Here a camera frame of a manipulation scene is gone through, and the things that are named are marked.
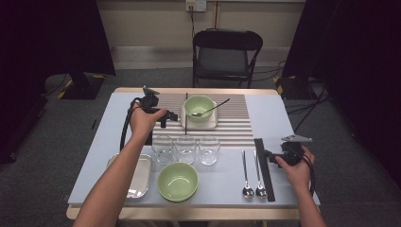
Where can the clear drinking glass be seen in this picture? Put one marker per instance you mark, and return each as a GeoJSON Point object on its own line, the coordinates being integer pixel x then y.
{"type": "Point", "coordinates": [186, 146]}
{"type": "Point", "coordinates": [162, 146]}
{"type": "Point", "coordinates": [208, 151]}

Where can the dark low block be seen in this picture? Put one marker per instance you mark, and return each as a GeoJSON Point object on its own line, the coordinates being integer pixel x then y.
{"type": "Point", "coordinates": [19, 132]}

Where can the white square plate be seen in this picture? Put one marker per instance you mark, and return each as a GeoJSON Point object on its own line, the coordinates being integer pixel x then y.
{"type": "Point", "coordinates": [142, 176]}
{"type": "Point", "coordinates": [201, 126]}

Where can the row of black chopsticks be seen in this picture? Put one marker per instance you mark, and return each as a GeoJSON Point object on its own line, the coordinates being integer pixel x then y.
{"type": "Point", "coordinates": [265, 176]}

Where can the person's right hand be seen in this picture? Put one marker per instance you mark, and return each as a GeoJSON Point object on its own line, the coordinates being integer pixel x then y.
{"type": "Point", "coordinates": [299, 175]}

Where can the black stand base hazard tape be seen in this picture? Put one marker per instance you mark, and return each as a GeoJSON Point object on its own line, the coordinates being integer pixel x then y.
{"type": "Point", "coordinates": [82, 88]}
{"type": "Point", "coordinates": [294, 90]}

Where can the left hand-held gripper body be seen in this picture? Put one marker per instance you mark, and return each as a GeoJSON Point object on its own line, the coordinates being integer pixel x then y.
{"type": "Point", "coordinates": [149, 101]}

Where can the person's left hand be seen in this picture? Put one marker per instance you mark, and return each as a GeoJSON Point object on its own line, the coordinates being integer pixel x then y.
{"type": "Point", "coordinates": [142, 124]}

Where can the black folding chair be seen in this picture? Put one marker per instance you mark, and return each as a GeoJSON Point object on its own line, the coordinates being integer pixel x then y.
{"type": "Point", "coordinates": [227, 41]}

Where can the striped woven placemat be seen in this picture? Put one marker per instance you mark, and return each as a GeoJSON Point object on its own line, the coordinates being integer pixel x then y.
{"type": "Point", "coordinates": [233, 126]}

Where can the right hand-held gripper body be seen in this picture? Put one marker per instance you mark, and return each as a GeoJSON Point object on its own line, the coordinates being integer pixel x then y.
{"type": "Point", "coordinates": [293, 153]}

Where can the green bowl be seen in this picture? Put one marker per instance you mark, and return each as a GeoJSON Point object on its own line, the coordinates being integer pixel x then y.
{"type": "Point", "coordinates": [177, 202]}
{"type": "Point", "coordinates": [192, 105]}
{"type": "Point", "coordinates": [177, 181]}

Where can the metal spoon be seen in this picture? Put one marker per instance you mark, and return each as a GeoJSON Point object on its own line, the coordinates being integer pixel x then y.
{"type": "Point", "coordinates": [261, 191]}
{"type": "Point", "coordinates": [247, 191]}
{"type": "Point", "coordinates": [217, 106]}

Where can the white wall socket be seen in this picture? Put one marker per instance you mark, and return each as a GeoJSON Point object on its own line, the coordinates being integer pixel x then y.
{"type": "Point", "coordinates": [196, 4]}

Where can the thin vertical wall conduit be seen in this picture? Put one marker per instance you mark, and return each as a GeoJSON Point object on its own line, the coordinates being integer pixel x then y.
{"type": "Point", "coordinates": [216, 15]}

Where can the slim black chopstick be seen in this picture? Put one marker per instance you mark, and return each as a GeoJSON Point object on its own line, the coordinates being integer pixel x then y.
{"type": "Point", "coordinates": [186, 126]}

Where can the black curtain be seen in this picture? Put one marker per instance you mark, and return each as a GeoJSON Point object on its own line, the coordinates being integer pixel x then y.
{"type": "Point", "coordinates": [47, 31]}
{"type": "Point", "coordinates": [362, 63]}

